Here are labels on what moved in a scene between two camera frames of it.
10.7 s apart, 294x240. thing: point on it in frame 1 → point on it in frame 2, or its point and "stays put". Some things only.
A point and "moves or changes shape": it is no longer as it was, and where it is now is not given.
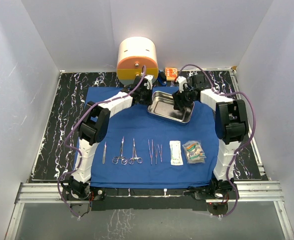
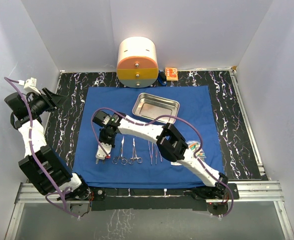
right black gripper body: x=188 y=97 → x=107 y=137
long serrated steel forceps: x=151 y=155 stays put
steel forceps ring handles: x=131 y=161 stays put
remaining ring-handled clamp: x=123 y=160 stays put
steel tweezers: x=155 y=153 stays put
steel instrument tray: x=161 y=104 moves or changes shape
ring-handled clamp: x=115 y=159 stays put
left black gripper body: x=146 y=97 → x=40 y=105
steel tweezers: x=160 y=152 stays put
